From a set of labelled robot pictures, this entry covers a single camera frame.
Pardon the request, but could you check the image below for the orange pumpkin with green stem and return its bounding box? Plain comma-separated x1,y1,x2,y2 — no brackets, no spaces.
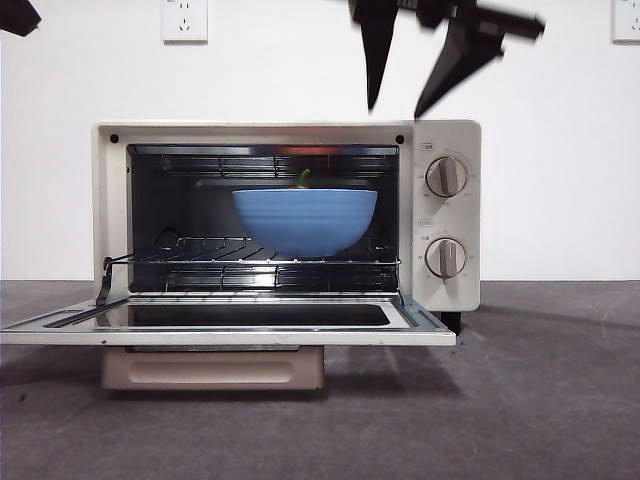
288,168,315,191

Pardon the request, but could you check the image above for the blue ribbed bowl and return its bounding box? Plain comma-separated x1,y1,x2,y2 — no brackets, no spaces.
230,187,380,259

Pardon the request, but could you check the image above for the glass oven door with handle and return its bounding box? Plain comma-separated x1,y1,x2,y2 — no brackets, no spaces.
0,293,459,392

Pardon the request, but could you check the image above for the cream Toshiba toaster oven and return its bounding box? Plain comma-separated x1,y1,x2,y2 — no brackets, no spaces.
91,119,483,335

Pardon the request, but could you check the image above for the beige temperature knob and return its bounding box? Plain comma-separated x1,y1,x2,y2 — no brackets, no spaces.
424,155,470,199

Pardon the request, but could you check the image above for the beige timer knob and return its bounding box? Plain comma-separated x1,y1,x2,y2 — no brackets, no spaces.
425,236,468,280

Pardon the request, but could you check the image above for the white wall socket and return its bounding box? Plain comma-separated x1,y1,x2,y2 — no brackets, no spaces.
160,0,209,45
611,0,640,45

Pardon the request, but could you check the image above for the metal wire oven rack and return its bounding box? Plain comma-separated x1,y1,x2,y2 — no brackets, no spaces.
103,236,403,267

